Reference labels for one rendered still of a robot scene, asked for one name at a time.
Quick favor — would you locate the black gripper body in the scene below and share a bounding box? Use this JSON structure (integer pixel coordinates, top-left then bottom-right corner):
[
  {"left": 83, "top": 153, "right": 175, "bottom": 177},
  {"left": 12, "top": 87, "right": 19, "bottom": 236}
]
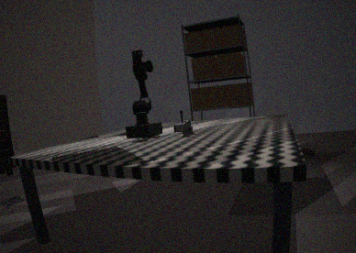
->
[{"left": 132, "top": 49, "right": 148, "bottom": 82}]

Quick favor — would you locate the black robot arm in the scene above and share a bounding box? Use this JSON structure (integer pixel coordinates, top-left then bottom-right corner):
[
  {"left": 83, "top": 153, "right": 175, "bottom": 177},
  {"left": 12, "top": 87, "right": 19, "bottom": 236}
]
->
[{"left": 133, "top": 60, "right": 154, "bottom": 125}]

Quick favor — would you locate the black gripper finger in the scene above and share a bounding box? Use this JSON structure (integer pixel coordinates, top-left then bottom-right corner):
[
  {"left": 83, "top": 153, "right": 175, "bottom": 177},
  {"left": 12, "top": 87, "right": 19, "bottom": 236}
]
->
[
  {"left": 133, "top": 52, "right": 143, "bottom": 59},
  {"left": 137, "top": 68, "right": 148, "bottom": 78}
]

